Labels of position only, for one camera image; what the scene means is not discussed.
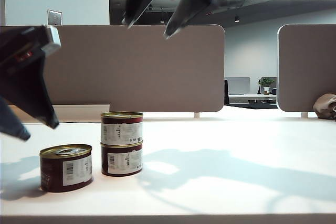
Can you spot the wide brown desk partition panel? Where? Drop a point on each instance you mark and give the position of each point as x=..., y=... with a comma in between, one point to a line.
x=131, y=69

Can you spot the distant white desk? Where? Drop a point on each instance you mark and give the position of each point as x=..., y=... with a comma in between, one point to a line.
x=249, y=97

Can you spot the dark red can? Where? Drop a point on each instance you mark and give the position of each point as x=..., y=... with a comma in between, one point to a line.
x=120, y=161
x=120, y=129
x=52, y=171

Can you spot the black office chair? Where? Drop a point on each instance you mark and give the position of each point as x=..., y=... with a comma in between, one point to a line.
x=226, y=93

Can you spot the narrow brown desk partition panel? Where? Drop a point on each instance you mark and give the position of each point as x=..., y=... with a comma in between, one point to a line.
x=307, y=66

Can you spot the metal wall switch plate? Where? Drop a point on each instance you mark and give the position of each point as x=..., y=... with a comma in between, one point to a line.
x=54, y=17

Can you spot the green potted plant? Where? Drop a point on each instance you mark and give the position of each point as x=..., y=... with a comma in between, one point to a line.
x=267, y=83

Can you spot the grey distant desk divider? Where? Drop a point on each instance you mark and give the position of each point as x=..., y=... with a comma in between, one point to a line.
x=237, y=85

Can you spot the white rectangular box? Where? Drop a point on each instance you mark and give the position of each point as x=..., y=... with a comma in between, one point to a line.
x=84, y=112

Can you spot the brown crumpled bag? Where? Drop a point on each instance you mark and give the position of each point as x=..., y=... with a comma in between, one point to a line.
x=324, y=107

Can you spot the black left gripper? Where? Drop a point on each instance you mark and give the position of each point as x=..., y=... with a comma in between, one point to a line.
x=23, y=45

